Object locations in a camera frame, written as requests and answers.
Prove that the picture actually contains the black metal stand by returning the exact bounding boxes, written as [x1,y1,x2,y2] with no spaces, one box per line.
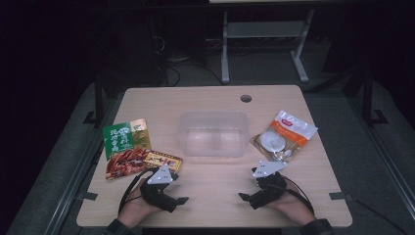
[82,72,110,128]
[342,68,390,128]

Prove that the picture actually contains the clear plastic container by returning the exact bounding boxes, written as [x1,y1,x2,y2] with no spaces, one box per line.
[177,111,251,158]

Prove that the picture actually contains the green and red food packet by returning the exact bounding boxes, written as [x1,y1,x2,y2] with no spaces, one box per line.
[102,117,153,181]

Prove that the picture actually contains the white metal stand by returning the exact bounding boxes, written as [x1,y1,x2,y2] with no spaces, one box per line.
[220,9,316,84]

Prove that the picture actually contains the white and orange food packet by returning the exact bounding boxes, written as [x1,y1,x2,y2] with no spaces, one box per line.
[250,110,319,164]

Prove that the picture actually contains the hand-held gripper cable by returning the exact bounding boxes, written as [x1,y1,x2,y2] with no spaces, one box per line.
[282,175,316,215]
[117,167,152,215]

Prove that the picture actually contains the right hand-held gripper cable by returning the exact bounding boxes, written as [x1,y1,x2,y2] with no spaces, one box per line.
[282,175,316,215]

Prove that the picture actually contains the thin black floor cable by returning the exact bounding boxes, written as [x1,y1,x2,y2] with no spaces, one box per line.
[352,198,409,235]

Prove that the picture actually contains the left hand-held gripper cable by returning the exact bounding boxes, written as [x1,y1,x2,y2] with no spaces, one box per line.
[117,167,152,215]

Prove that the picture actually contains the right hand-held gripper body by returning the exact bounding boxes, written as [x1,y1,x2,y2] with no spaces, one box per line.
[249,160,288,210]

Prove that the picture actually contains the black floor cables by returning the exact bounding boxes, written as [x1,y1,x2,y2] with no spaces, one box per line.
[152,34,227,88]

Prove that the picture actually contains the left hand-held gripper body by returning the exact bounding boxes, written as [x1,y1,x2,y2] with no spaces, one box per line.
[140,164,179,213]

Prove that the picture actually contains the small yellow brown packet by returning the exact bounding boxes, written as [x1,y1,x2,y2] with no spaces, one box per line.
[142,150,183,174]

